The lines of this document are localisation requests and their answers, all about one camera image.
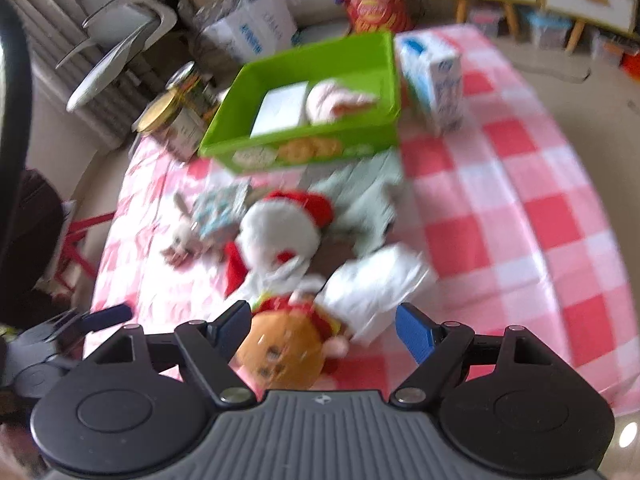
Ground hamburger plush toy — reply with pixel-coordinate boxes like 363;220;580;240
235;292;352;390

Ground white cloth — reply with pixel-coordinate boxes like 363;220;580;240
317;244;437;346

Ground white santa plush toy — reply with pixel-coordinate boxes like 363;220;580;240
224;190;334;307

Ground brown round pad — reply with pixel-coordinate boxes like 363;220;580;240
308;238;355;278

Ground light green towel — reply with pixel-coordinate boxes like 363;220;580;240
305;150;405;258

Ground pink fluffy sock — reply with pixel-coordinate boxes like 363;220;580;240
305;79;378;125

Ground blue white milk carton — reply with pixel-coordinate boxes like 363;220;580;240
395;30;463;136

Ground green plastic cookie bin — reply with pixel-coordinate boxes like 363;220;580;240
198;32;400;174

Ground grey office chair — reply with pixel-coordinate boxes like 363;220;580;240
58;0;178;112

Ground white plastic shopping bag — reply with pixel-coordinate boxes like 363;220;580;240
194;0;298;64

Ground red stool frame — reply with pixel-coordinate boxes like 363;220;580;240
54;211;115;294

